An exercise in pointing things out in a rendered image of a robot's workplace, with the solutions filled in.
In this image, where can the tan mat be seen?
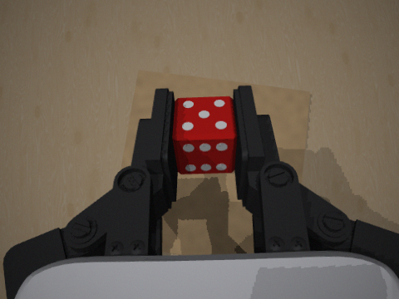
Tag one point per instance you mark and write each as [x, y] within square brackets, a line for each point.
[207, 218]

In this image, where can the red die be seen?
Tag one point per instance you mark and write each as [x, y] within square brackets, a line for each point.
[204, 135]

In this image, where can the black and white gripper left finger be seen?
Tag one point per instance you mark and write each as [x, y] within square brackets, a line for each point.
[120, 222]

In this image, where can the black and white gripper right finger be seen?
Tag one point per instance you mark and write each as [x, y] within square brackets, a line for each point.
[286, 214]

